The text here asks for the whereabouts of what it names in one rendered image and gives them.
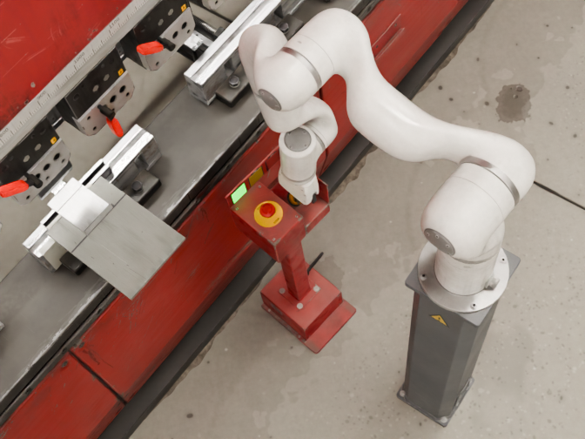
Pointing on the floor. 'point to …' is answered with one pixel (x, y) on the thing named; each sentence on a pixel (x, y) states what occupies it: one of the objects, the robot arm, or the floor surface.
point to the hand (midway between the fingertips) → (299, 195)
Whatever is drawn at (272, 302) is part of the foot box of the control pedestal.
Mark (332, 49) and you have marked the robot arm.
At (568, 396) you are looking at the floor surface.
